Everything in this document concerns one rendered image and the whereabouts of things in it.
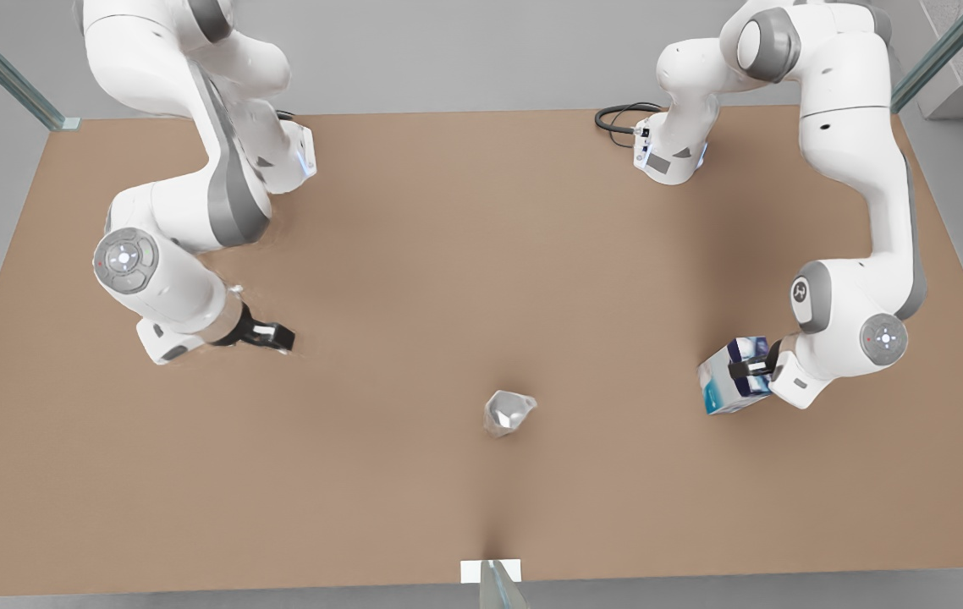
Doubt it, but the blue and white carton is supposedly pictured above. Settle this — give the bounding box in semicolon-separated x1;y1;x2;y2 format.
697;337;775;416

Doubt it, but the black cable loop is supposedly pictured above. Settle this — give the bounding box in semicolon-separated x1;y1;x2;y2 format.
594;102;663;150

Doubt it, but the clear glass cup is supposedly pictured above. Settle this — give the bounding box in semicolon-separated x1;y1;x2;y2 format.
483;389;538;439

